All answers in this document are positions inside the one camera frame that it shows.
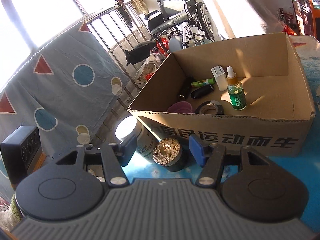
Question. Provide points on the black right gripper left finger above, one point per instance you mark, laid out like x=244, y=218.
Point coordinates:
x=75, y=182

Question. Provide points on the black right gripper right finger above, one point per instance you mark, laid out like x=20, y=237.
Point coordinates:
x=249, y=183

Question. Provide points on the green dropper bottle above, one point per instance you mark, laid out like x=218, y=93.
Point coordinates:
x=235, y=90

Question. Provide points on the pink plastic bowl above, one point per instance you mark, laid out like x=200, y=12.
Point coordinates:
x=180, y=107

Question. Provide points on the black car key fob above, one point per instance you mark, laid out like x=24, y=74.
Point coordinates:
x=202, y=91

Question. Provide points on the green glue stick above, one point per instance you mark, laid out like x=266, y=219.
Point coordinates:
x=202, y=83

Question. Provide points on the white power adapter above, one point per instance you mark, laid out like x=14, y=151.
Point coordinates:
x=220, y=78

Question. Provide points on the black cylindrical tube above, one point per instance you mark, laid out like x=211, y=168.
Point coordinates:
x=185, y=89

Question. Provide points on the black speaker box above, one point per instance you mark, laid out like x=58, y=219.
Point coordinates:
x=22, y=153

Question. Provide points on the white supplement bottle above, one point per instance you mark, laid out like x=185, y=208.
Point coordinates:
x=146, y=141

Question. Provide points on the black tape roll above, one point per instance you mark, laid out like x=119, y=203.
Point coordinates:
x=210, y=107

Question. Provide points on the brown cardboard box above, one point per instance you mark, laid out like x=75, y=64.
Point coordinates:
x=280, y=106

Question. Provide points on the black jar gold lid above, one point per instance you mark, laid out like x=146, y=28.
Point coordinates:
x=169, y=154

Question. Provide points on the grey patterned bedsheet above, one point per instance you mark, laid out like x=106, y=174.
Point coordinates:
x=66, y=88

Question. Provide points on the black scooter seat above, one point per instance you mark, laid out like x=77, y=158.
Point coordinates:
x=140, y=52

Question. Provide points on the metal railing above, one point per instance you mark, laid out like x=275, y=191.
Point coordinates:
x=118, y=29

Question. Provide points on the wheelchair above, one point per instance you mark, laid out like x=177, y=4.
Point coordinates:
x=180, y=21

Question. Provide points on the orange product box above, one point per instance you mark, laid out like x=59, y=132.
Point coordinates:
x=307, y=17

